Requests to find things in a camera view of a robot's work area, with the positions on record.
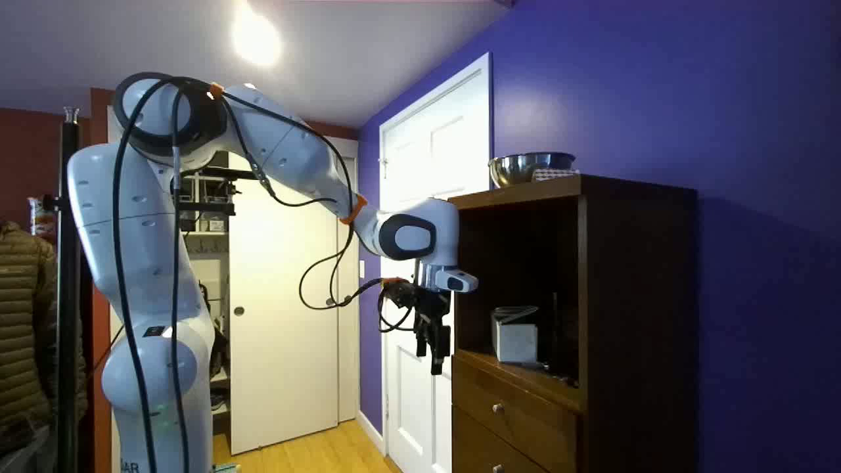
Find dark wood cabinet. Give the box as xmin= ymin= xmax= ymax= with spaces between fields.
xmin=446 ymin=171 xmax=702 ymax=473

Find closet shelving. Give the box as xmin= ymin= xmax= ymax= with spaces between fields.
xmin=177 ymin=153 xmax=237 ymax=422

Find white box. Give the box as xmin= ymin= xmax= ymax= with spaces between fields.
xmin=488 ymin=302 xmax=541 ymax=365

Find black stand pole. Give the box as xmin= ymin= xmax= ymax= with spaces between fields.
xmin=46 ymin=104 xmax=89 ymax=473

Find white panel room door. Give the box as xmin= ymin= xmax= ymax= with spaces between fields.
xmin=375 ymin=49 xmax=493 ymax=473

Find white closet door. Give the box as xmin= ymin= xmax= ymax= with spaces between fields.
xmin=225 ymin=154 xmax=340 ymax=456

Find metal bowl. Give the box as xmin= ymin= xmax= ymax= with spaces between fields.
xmin=485 ymin=149 xmax=577 ymax=189

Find round ceiling light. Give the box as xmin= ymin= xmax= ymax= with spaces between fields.
xmin=229 ymin=3 xmax=287 ymax=70

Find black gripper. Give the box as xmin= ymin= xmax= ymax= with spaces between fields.
xmin=406 ymin=287 xmax=453 ymax=377

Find person in striped sweater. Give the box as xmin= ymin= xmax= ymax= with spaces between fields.
xmin=0 ymin=218 xmax=89 ymax=473

